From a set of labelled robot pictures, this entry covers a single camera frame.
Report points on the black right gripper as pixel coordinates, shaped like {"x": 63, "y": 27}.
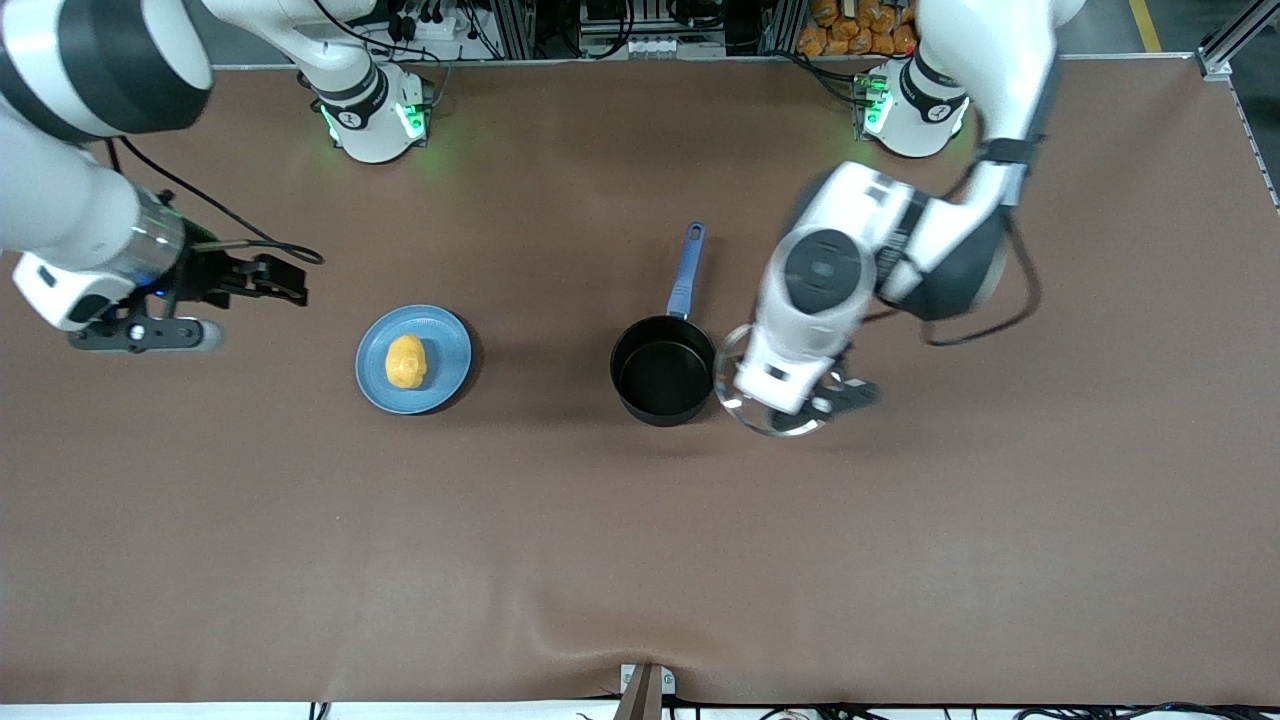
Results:
{"x": 213, "y": 274}

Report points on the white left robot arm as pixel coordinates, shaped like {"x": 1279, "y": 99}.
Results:
{"x": 800, "y": 330}

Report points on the blue round plate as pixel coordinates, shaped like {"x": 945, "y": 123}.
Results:
{"x": 445, "y": 350}

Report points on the aluminium frame rail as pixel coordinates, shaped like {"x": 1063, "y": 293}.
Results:
{"x": 1235, "y": 40}

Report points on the yellow potato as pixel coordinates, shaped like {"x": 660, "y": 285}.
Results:
{"x": 406, "y": 362}

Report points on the small white power strip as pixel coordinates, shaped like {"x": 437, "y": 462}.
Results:
{"x": 657, "y": 45}

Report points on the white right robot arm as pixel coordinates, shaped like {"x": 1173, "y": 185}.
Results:
{"x": 60, "y": 200}

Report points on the orange snack bags pile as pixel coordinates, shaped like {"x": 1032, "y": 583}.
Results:
{"x": 860, "y": 25}

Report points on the metal table edge bracket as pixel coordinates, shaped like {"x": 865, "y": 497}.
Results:
{"x": 647, "y": 690}

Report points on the white power strip with plugs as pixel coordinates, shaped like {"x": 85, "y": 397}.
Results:
{"x": 435, "y": 20}

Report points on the glass lid with blue knob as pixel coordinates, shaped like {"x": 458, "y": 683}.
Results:
{"x": 745, "y": 405}

